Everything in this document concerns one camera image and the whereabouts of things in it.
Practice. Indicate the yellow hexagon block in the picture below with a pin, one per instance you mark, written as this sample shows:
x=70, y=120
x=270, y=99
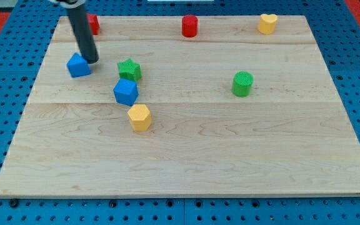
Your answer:
x=139, y=117

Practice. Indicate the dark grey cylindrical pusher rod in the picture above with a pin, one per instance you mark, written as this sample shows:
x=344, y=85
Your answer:
x=77, y=14

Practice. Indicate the red cylinder block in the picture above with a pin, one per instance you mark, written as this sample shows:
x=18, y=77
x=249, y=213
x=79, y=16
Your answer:
x=189, y=26

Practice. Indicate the red block behind rod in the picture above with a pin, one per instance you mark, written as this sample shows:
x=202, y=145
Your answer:
x=93, y=23

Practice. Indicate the light wooden board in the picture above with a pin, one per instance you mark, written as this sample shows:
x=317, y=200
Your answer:
x=290, y=137

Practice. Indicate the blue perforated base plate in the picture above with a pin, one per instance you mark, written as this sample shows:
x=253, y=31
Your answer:
x=24, y=41

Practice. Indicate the green star block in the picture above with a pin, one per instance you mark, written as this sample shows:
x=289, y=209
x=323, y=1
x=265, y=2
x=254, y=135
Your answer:
x=129, y=69

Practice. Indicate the blue pentagon block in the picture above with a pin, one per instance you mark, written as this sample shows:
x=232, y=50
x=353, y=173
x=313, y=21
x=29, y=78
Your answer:
x=126, y=92

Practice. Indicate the green cylinder block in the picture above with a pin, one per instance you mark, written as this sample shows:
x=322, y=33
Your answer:
x=242, y=83

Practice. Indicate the blue cube block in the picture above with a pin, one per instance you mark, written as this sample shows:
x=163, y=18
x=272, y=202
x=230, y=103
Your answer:
x=78, y=66

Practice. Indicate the yellow heart block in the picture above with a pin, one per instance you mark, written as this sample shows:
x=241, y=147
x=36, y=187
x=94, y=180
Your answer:
x=267, y=23

